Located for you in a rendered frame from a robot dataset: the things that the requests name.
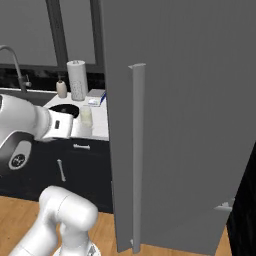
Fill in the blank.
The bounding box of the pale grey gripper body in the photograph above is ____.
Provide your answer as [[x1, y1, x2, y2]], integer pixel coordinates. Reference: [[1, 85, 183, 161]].
[[69, 115, 94, 139]]

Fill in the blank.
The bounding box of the glass of lemonade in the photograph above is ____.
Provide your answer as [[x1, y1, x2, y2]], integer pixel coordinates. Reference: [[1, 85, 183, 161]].
[[79, 105, 94, 129]]

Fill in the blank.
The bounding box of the black ice bowl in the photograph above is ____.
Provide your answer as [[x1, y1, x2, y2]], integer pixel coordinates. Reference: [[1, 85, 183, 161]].
[[47, 103, 81, 120]]

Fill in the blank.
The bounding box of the grey fridge door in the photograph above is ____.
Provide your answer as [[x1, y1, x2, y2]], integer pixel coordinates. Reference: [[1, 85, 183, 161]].
[[98, 0, 256, 256]]

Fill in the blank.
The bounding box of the black fridge body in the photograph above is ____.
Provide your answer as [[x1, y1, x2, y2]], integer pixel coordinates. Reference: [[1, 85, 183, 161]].
[[225, 141, 256, 256]]

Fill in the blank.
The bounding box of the black drawer front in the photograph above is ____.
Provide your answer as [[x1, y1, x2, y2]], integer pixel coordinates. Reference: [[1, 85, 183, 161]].
[[63, 137, 111, 158]]

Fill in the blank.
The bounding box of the white and blue pack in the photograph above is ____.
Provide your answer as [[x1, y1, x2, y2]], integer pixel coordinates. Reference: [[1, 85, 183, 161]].
[[87, 92, 108, 108]]

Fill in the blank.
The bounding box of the grey flat block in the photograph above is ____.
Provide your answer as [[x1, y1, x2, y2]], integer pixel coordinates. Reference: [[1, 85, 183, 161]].
[[86, 88, 107, 99]]

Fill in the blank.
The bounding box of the beige soap dispenser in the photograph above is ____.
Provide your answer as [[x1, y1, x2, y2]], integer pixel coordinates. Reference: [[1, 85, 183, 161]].
[[55, 74, 69, 100]]

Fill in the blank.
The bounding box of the white paper towel roll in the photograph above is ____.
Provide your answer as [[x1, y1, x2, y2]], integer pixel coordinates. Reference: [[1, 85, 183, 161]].
[[66, 59, 90, 102]]

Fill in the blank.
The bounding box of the black cupboard door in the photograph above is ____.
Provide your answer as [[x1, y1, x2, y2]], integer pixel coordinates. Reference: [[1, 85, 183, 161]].
[[49, 155, 114, 214]]

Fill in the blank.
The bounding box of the dark sink basin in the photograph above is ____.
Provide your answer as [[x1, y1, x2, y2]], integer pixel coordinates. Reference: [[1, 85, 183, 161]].
[[0, 87, 58, 108]]

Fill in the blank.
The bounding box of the grey sink tap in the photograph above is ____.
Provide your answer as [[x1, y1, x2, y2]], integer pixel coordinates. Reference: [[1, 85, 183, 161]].
[[0, 44, 33, 94]]

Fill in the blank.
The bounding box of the dark framed window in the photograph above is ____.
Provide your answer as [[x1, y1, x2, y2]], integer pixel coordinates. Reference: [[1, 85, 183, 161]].
[[0, 0, 105, 75]]

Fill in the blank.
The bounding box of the silver drawer handle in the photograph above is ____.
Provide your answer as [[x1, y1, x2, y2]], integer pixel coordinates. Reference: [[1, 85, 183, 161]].
[[72, 143, 92, 151]]

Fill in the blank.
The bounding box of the silver cupboard door handle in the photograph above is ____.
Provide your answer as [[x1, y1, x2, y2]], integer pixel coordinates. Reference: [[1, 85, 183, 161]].
[[56, 158, 67, 183]]

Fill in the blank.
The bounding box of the grey fridge door handle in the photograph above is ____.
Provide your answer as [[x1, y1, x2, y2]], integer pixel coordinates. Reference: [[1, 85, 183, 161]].
[[128, 62, 147, 255]]

